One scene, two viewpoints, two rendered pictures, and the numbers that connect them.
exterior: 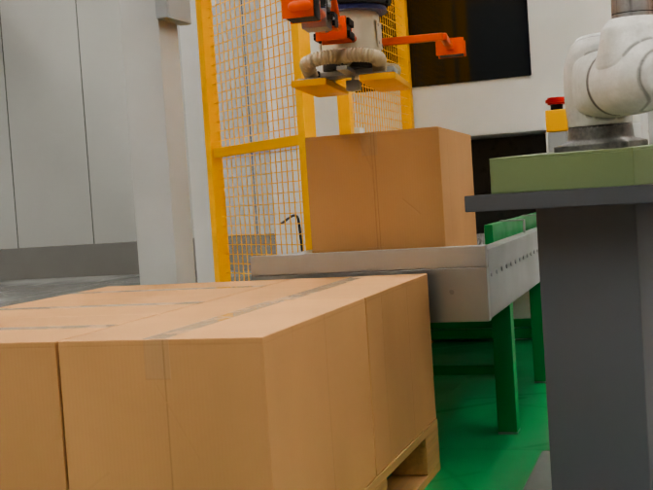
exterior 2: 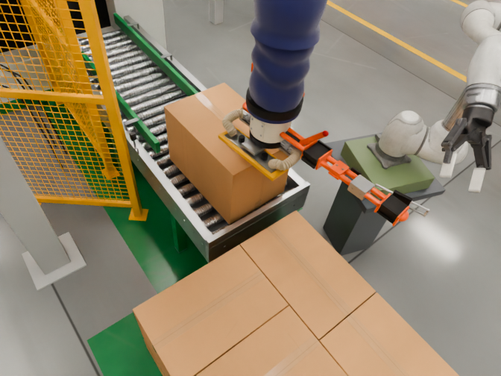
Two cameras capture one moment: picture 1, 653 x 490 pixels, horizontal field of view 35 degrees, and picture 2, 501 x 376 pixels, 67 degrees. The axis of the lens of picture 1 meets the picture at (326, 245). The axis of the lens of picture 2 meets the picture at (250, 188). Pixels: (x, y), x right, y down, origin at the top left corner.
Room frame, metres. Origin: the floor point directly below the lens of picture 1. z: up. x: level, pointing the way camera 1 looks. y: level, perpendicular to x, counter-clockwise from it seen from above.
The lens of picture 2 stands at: (2.49, 1.01, 2.22)
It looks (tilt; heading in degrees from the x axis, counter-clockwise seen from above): 50 degrees down; 298
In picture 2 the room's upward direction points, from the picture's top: 7 degrees clockwise
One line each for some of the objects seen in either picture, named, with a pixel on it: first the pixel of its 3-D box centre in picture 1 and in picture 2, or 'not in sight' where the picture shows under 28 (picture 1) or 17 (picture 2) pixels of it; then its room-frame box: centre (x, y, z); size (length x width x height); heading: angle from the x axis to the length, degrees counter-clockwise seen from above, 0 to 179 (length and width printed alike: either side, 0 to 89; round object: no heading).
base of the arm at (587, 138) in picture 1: (603, 137); (388, 148); (2.59, -0.70, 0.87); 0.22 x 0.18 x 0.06; 146
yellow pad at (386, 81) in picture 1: (386, 77); not in sight; (3.01, -0.20, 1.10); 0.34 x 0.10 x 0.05; 168
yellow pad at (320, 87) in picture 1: (321, 83); (252, 149); (3.05, -0.01, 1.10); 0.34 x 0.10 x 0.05; 168
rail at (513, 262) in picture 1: (535, 255); (197, 94); (4.00, -0.79, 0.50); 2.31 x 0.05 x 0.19; 161
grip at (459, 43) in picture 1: (451, 48); not in sight; (3.27, -0.42, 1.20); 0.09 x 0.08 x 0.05; 78
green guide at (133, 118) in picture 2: not in sight; (97, 82); (4.53, -0.35, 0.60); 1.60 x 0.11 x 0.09; 161
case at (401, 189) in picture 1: (396, 198); (227, 151); (3.33, -0.23, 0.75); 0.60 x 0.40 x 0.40; 163
